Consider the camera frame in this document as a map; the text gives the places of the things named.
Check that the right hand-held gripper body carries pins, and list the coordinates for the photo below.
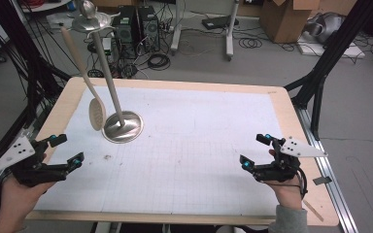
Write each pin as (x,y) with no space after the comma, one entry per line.
(278,170)

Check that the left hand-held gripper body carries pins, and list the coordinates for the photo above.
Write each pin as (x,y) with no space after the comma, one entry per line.
(32,171)

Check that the wooden slotted spoon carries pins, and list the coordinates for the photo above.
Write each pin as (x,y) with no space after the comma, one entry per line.
(81,64)

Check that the metal utensil stand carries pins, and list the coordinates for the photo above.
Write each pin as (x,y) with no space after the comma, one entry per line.
(110,77)

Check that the person's right hand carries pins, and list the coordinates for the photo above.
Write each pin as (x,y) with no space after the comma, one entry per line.
(286,195)

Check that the person's left hand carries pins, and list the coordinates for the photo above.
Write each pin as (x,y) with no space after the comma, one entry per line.
(16,200)

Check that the small black tag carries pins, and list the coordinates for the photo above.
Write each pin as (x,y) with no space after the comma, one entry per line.
(322,180)

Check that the white grid paper mat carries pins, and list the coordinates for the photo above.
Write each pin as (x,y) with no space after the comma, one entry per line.
(191,145)

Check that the white stand leg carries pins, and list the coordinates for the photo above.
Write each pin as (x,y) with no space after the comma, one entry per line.
(230,39)
(176,32)

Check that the small white green device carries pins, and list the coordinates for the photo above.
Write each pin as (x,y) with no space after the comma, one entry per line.
(107,45)

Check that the large cardboard box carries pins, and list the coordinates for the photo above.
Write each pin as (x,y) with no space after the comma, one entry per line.
(285,22)

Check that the white flat board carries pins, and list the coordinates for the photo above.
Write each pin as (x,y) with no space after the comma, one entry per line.
(353,51)

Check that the flat black box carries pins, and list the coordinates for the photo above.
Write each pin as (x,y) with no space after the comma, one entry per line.
(218,22)

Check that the black computer tower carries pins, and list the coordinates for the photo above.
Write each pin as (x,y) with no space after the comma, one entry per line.
(124,32)
(149,29)

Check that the grey rounded appliance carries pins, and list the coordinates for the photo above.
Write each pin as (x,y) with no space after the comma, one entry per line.
(328,26)

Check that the round white table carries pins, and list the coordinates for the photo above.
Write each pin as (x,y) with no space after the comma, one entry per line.
(45,6)

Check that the aluminium rail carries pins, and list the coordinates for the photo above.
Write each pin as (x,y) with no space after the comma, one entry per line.
(333,187)

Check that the black metal frame strut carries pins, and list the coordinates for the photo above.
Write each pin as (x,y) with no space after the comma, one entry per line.
(333,51)

